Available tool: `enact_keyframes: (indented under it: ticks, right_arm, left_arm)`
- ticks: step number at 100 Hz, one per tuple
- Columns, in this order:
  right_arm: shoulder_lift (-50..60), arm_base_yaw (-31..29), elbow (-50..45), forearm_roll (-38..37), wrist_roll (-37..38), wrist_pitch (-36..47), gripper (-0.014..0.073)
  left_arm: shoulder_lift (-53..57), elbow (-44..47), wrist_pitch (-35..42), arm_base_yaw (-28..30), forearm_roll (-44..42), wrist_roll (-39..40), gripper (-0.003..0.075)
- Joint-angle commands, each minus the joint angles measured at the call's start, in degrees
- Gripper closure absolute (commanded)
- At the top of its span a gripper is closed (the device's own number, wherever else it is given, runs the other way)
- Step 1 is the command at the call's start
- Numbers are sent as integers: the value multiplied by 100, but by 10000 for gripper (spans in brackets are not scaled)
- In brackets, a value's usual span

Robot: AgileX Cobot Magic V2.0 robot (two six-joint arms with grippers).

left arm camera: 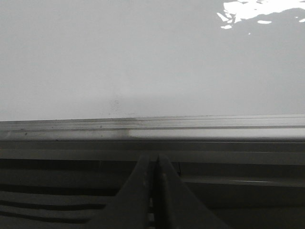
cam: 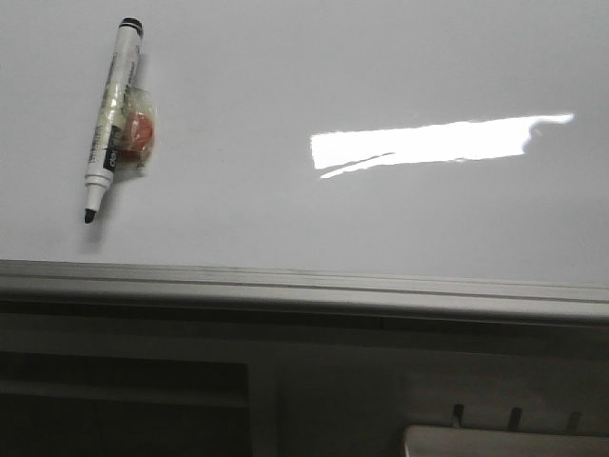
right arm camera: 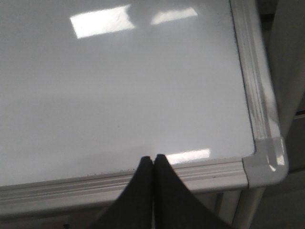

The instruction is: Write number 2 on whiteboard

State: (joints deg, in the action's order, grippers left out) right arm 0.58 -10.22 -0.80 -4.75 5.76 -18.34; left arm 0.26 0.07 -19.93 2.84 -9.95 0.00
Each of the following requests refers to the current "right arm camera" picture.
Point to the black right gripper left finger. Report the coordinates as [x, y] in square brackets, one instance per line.
[133, 208]

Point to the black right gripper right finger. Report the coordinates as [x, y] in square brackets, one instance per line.
[175, 207]

